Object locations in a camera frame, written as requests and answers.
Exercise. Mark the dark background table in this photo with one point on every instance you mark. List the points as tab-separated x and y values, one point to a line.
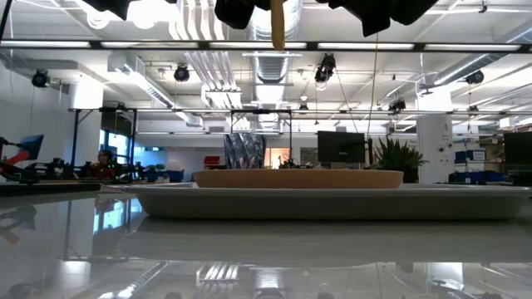
45	188

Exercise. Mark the red storage shelf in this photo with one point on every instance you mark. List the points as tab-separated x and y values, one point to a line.
212	161

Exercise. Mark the tall black metal frame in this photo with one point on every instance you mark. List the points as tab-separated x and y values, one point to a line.
104	110

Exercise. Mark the black ceiling camera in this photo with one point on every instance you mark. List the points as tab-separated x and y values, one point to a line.
475	77
40	79
397	105
325	68
181	74

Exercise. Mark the grey rectangular tray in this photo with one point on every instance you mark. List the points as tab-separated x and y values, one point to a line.
332	203

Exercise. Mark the black overhead light rail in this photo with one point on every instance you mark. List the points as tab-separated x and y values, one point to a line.
365	46

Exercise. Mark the person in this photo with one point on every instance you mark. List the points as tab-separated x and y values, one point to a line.
106	166

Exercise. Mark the yellow utensil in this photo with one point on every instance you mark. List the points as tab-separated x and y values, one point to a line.
277	25

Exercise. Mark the white pillar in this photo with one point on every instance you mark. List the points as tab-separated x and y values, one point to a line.
434	141

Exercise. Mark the large black monitor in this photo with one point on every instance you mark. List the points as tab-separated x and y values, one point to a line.
518	155

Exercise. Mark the blue storage bins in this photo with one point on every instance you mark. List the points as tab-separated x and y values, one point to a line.
476	166

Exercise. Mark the green potted plant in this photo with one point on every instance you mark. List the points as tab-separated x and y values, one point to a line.
397	158

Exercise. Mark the blue translucent faceted cup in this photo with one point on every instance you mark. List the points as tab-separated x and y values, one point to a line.
244	150

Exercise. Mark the black computer monitor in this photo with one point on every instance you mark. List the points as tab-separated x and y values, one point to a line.
341	147

